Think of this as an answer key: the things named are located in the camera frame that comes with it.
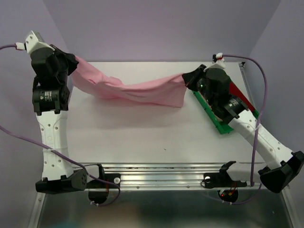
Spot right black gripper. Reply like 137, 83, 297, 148
182, 64, 215, 106

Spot pink t-shirt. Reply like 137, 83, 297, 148
71, 56, 187, 108

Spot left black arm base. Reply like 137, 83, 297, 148
79, 163, 121, 207

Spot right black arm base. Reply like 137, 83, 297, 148
200, 161, 247, 205

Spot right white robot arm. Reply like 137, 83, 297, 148
182, 65, 304, 193

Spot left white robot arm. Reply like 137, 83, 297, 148
30, 45, 106, 194

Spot rolled red t-shirt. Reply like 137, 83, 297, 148
229, 81, 256, 112

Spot rolled beige t-shirt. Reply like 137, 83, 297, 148
200, 94, 223, 122

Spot green plastic tray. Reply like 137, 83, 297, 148
192, 82, 259, 134

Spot aluminium rail frame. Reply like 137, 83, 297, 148
28, 62, 295, 228

